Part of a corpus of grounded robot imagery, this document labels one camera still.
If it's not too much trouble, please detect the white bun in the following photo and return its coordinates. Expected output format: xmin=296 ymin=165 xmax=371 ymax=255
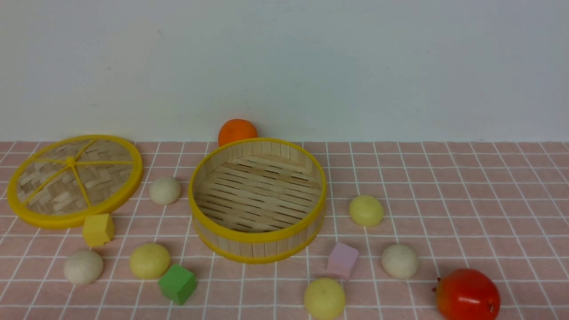
xmin=64 ymin=250 xmax=104 ymax=285
xmin=148 ymin=176 xmax=181 ymax=205
xmin=381 ymin=244 xmax=420 ymax=280

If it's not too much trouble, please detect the yellow cube block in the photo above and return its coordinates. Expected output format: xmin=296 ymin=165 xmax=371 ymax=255
xmin=83 ymin=213 xmax=115 ymax=247

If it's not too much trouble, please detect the red tomato fruit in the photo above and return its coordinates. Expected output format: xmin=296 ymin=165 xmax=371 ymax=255
xmin=432 ymin=268 xmax=501 ymax=320

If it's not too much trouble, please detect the pink checked tablecloth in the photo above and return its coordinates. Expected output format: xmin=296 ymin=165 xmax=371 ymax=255
xmin=0 ymin=142 xmax=569 ymax=320

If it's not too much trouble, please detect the orange fruit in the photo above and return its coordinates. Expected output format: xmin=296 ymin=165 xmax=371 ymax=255
xmin=218 ymin=118 xmax=258 ymax=147

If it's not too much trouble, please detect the yellow woven steamer lid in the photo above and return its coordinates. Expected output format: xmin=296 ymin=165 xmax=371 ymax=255
xmin=6 ymin=135 xmax=144 ymax=229

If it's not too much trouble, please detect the yellow bamboo steamer tray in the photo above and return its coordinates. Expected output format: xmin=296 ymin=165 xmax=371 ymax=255
xmin=188 ymin=138 xmax=327 ymax=264

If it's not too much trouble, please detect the green cube block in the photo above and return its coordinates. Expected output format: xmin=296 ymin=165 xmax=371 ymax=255
xmin=158 ymin=264 xmax=197 ymax=305

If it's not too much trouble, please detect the pink cube block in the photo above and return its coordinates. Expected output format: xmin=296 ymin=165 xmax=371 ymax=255
xmin=326 ymin=242 xmax=359 ymax=281

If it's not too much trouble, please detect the yellow bun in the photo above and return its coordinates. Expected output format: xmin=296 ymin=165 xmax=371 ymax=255
xmin=129 ymin=243 xmax=171 ymax=280
xmin=304 ymin=277 xmax=346 ymax=320
xmin=349 ymin=195 xmax=384 ymax=227

